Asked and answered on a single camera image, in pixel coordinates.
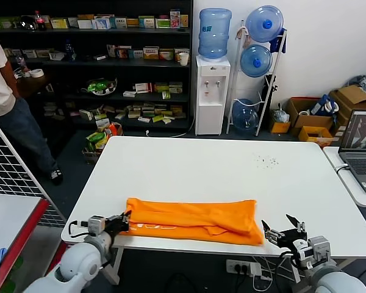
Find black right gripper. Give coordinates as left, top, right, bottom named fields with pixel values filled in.
left=261, top=214, right=309, bottom=248

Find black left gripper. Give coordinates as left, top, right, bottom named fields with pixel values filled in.
left=105, top=209, right=132, bottom=235

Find orange t-shirt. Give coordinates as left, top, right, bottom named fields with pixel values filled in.
left=121, top=197, right=265, bottom=246

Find white power strip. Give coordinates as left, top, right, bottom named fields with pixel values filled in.
left=226, top=259, right=262, bottom=277

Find cardboard snack crate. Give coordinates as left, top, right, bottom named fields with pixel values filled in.
left=82, top=145, right=104, bottom=165

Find scattered small debris specks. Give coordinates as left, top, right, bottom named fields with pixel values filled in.
left=257, top=154, right=280, bottom=168

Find large white table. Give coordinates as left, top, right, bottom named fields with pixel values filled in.
left=61, top=136, right=366, bottom=286

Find green snack bag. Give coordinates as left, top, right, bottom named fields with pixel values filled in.
left=85, top=131, right=109, bottom=150

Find orange snack bag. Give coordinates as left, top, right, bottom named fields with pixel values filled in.
left=105, top=121, right=124, bottom=137

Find yellow cardboard box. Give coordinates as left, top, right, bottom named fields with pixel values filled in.
left=298, top=125, right=335, bottom=143

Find small orange carton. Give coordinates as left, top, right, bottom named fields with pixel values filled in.
left=270, top=120, right=292, bottom=134

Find white metal jug rack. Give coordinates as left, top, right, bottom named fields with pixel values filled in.
left=226, top=20, right=288, bottom=137

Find open brown cardboard box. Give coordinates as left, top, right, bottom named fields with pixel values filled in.
left=285, top=96, right=335, bottom=137

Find grey plastic bag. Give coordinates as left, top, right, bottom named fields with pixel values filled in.
left=273, top=103, right=290, bottom=123

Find grey open laptop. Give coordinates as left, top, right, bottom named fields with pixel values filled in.
left=338, top=109, right=366, bottom=195

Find red framed white cart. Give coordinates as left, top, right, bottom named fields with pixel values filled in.
left=0, top=192, right=91, bottom=293

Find blue water jug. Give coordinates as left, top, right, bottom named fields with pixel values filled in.
left=240, top=44, right=274, bottom=78
left=198, top=7, right=233, bottom=59
left=232, top=98, right=260, bottom=132
left=245, top=5, right=284, bottom=43

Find red striped white box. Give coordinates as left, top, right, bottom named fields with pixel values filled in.
left=135, top=82, right=153, bottom=94

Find bowl of green snacks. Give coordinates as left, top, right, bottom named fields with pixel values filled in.
left=81, top=78, right=118, bottom=96

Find blue white tote bag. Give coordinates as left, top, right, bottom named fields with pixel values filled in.
left=309, top=93, right=340, bottom=116

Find white water dispenser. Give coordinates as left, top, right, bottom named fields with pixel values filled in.
left=195, top=54, right=231, bottom=136

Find black stand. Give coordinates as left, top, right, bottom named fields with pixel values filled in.
left=260, top=73, right=278, bottom=110

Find large tan cardboard box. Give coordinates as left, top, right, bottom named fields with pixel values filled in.
left=328, top=84, right=366, bottom=135

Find black shelf unit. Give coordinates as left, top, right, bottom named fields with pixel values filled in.
left=0, top=0, right=193, bottom=132

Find dark brown wooden desk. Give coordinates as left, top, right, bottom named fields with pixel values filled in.
left=16, top=73, right=54, bottom=106

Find red orange medicine box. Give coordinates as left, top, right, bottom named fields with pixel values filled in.
left=115, top=46, right=132, bottom=59

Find yellow banded white box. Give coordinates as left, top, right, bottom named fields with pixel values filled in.
left=143, top=46, right=160, bottom=60

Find white orange medicine box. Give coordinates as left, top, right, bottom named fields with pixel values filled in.
left=174, top=48, right=190, bottom=62

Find blue plastic bottle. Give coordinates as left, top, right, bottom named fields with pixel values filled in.
left=63, top=39, right=77, bottom=62

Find person in white shirt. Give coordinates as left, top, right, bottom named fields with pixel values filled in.
left=0, top=26, right=64, bottom=186

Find dark blue hanging cloth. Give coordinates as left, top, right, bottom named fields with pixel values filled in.
left=268, top=27, right=288, bottom=53

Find blue white medicine box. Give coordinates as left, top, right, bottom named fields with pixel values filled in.
left=94, top=17, right=112, bottom=30

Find green striped white box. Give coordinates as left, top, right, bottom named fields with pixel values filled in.
left=138, top=15, right=156, bottom=29

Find tall pink colourful box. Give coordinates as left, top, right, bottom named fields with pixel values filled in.
left=170, top=9, right=182, bottom=29

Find yellow white medicine box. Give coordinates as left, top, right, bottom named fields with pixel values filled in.
left=50, top=17, right=70, bottom=30

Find cola bottle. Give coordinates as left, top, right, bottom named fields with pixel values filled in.
left=34, top=10, right=47, bottom=32

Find shiny dark bowl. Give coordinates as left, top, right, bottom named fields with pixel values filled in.
left=20, top=14, right=37, bottom=31

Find large green carton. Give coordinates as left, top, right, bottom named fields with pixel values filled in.
left=0, top=16, right=21, bottom=30

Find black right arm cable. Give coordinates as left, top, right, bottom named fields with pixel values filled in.
left=279, top=248, right=300, bottom=269

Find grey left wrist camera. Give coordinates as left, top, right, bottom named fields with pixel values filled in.
left=87, top=215, right=106, bottom=236

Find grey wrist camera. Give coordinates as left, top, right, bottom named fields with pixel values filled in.
left=307, top=235, right=330, bottom=260
left=87, top=215, right=106, bottom=236

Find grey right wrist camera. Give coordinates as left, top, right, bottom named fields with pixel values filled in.
left=307, top=235, right=330, bottom=260

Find white floor power cord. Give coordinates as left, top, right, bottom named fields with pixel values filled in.
left=145, top=117, right=196, bottom=139

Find white wire grid panel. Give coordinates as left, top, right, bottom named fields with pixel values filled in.
left=0, top=111, right=66, bottom=228

